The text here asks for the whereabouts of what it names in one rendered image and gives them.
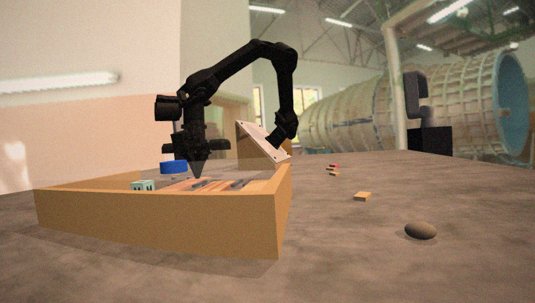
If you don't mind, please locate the blue short cylinder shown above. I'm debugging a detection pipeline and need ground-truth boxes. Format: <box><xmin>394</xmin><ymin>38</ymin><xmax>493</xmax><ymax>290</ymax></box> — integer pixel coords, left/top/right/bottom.
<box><xmin>160</xmin><ymin>160</ymin><xmax>188</xmax><ymax>174</ymax></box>

